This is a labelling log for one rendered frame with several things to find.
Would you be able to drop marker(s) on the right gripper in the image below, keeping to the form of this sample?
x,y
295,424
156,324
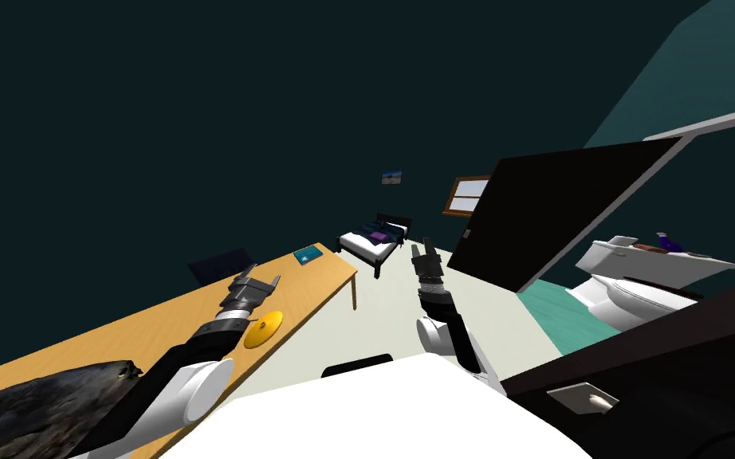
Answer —
x,y
429,269

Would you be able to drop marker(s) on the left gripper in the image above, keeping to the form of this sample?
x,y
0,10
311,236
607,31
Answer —
x,y
246,294

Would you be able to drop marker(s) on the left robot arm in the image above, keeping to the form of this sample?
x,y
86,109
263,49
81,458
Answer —
x,y
173,373

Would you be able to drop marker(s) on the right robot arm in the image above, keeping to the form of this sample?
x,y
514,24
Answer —
x,y
453,319

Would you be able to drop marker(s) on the dark chair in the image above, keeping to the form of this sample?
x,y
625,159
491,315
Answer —
x,y
221,264

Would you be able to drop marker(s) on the black-framed bed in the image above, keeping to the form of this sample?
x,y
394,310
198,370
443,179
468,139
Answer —
x,y
374,245

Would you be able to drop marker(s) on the yellow round plate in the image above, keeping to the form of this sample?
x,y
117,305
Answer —
x,y
263,328

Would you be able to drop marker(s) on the teal book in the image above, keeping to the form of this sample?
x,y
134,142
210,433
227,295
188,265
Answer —
x,y
308,255

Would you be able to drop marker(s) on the wooden-framed window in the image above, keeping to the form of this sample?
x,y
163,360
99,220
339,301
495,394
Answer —
x,y
467,196

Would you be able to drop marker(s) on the orange wooden table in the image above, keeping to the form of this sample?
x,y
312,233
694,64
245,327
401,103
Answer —
x,y
150,325

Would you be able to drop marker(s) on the black door leaf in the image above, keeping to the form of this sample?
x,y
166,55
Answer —
x,y
693,363
552,217

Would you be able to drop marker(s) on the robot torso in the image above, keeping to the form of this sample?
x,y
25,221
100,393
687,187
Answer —
x,y
374,414

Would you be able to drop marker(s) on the white toilet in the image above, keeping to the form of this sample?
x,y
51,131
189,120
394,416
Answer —
x,y
635,284

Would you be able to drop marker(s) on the dark grey rumpled cloth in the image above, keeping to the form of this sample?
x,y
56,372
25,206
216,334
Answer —
x,y
36,408

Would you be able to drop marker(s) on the small wall picture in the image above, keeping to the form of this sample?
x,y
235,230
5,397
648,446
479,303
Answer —
x,y
392,177

